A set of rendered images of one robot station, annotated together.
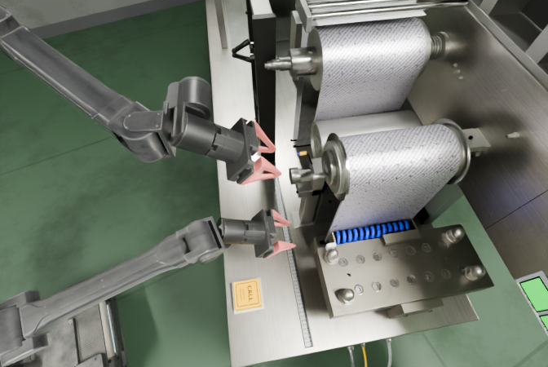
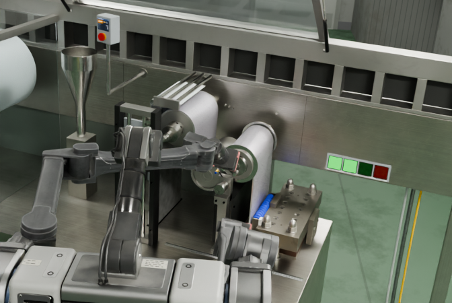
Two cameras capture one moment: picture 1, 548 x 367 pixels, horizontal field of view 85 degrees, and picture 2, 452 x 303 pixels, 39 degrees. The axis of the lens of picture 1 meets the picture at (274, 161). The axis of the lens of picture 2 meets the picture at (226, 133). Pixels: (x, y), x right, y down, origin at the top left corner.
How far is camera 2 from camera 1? 1.90 m
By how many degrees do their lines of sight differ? 55
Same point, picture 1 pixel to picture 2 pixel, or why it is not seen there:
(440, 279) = (307, 201)
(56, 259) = not seen: outside the picture
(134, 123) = (207, 145)
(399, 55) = (210, 107)
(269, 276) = not seen: hidden behind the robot
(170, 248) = (229, 231)
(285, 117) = not seen: hidden behind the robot
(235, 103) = (71, 236)
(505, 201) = (294, 141)
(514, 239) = (311, 153)
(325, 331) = (299, 271)
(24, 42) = (108, 154)
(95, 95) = (173, 151)
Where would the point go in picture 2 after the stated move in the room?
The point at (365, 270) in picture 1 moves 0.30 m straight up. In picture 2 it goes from (283, 219) to (291, 146)
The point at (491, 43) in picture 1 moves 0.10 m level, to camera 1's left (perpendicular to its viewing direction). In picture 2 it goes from (238, 85) to (226, 92)
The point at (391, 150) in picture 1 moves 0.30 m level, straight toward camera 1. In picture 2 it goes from (252, 139) to (295, 174)
